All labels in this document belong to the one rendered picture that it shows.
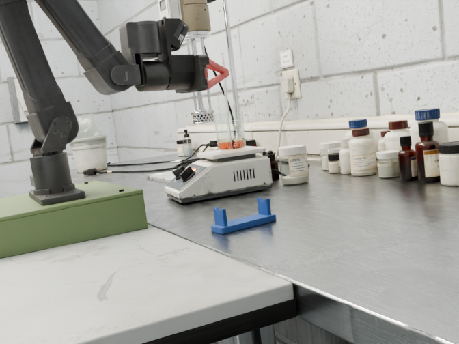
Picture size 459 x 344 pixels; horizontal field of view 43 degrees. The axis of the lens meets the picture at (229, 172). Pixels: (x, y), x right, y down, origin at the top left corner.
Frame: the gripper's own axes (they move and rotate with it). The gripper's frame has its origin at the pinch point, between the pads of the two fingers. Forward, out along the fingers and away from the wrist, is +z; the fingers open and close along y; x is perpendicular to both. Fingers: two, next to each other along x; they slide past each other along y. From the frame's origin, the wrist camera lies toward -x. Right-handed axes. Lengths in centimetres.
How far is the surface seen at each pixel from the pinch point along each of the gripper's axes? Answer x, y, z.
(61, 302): 26, -40, -52
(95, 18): -55, 235, 78
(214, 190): 23.3, -3.3, -7.4
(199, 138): 17, 99, 55
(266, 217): 24.3, -31.1, -17.0
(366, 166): 22.0, -15.7, 23.4
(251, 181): 22.5, -5.5, 0.3
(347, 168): 22.6, -9.6, 24.1
